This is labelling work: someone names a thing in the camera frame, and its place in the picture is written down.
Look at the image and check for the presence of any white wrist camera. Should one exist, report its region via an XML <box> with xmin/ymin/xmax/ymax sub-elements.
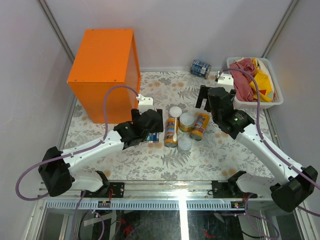
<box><xmin>136</xmin><ymin>94</ymin><xmax>155</xmax><ymax>114</ymax></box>
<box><xmin>215</xmin><ymin>71</ymin><xmax>234</xmax><ymax>89</ymax></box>

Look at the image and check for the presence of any aluminium mounting rail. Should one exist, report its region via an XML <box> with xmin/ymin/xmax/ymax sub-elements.
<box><xmin>37</xmin><ymin>180</ymin><xmax>307</xmax><ymax>201</ymax></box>

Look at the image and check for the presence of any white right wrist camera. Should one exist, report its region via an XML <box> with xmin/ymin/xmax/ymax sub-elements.
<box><xmin>215</xmin><ymin>71</ymin><xmax>234</xmax><ymax>89</ymax></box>

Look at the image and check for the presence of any orange wooden box shelf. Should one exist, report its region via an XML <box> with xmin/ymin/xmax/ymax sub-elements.
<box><xmin>67</xmin><ymin>29</ymin><xmax>141</xmax><ymax>124</ymax></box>

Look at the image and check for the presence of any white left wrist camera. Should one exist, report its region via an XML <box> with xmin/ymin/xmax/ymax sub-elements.
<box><xmin>136</xmin><ymin>94</ymin><xmax>155</xmax><ymax>114</ymax></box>

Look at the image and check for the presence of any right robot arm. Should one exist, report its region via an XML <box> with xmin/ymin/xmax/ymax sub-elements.
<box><xmin>195</xmin><ymin>85</ymin><xmax>318</xmax><ymax>213</ymax></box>

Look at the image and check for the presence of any lying yellow can with spoon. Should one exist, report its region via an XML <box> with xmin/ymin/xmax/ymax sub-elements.
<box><xmin>164</xmin><ymin>117</ymin><xmax>178</xmax><ymax>148</ymax></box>

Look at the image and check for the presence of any lying yellow porridge can right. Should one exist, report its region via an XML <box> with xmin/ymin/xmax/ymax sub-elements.
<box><xmin>190</xmin><ymin>113</ymin><xmax>210</xmax><ymax>141</ymax></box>

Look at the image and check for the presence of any lying blue tin can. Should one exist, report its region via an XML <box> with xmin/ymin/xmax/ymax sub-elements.
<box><xmin>190</xmin><ymin>59</ymin><xmax>212</xmax><ymax>79</ymax></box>

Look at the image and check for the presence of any pink cloth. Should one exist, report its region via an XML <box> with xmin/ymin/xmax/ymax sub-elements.
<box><xmin>229</xmin><ymin>58</ymin><xmax>257</xmax><ymax>102</ymax></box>

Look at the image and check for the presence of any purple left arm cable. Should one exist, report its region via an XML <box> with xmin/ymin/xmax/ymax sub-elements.
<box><xmin>15</xmin><ymin>84</ymin><xmax>140</xmax><ymax>201</ymax></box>

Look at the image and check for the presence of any white plastic basket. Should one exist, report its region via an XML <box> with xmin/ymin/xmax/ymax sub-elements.
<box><xmin>226</xmin><ymin>56</ymin><xmax>285</xmax><ymax>110</ymax></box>

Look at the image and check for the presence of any rear can white lid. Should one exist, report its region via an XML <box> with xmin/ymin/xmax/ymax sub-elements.
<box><xmin>169</xmin><ymin>106</ymin><xmax>183</xmax><ymax>118</ymax></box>

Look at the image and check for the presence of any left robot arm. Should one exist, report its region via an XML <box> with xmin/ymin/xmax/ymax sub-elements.
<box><xmin>38</xmin><ymin>109</ymin><xmax>164</xmax><ymax>198</ymax></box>

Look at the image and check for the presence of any blue tin can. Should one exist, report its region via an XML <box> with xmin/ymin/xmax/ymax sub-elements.
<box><xmin>146</xmin><ymin>132</ymin><xmax>160</xmax><ymax>143</ymax></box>
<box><xmin>190</xmin><ymin>59</ymin><xmax>212</xmax><ymax>79</ymax></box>

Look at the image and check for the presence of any upright yellow can white lid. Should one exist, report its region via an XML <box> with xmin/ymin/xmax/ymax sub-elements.
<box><xmin>179</xmin><ymin>112</ymin><xmax>195</xmax><ymax>133</ymax></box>

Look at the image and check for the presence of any yellow cloth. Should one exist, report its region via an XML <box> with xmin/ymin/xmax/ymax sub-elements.
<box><xmin>252</xmin><ymin>58</ymin><xmax>275</xmax><ymax>103</ymax></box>

